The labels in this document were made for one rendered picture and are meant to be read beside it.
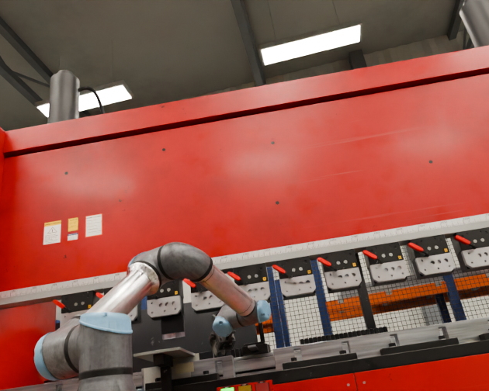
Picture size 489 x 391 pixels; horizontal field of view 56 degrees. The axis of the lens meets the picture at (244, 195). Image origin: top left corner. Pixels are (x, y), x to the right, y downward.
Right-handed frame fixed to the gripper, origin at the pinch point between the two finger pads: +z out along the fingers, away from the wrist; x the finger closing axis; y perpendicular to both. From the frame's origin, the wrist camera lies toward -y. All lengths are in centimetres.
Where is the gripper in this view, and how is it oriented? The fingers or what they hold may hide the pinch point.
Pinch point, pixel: (215, 349)
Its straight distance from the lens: 207.4
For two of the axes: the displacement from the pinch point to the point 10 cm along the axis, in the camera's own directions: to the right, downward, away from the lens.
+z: -2.7, 8.3, 4.9
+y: 3.1, 5.6, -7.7
